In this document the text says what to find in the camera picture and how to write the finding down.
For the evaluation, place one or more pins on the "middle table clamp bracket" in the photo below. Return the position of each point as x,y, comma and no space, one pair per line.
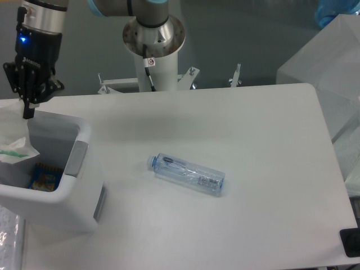
187,80

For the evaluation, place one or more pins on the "table clamp screw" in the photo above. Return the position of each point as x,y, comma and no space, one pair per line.
103,87
235,81

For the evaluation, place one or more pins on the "blue snack packet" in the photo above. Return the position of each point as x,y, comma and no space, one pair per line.
45,178

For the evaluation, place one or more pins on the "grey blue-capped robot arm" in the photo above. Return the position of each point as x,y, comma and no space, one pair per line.
49,16

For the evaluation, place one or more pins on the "black device at edge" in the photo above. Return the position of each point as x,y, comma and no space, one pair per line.
350,240

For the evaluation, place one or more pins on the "left table clamp screw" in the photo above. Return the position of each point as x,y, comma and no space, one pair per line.
103,87

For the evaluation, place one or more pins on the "translucent plastic cover box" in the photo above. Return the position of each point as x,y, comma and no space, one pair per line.
330,63

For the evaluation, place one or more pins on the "clear bubble wrap sheet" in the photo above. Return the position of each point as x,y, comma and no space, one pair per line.
12,239

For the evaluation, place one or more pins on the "white plastic trash can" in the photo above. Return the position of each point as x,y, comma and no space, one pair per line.
62,142

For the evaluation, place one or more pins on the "clear plastic water bottle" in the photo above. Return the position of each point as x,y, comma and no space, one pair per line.
184,173

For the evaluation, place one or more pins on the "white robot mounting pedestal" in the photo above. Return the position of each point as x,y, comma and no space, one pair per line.
155,54

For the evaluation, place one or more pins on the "white tissue wrapper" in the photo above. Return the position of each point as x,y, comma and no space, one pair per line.
15,140

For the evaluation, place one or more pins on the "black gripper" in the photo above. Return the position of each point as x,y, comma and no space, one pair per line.
33,75

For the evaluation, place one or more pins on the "right table clamp screw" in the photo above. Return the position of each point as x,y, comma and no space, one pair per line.
235,81

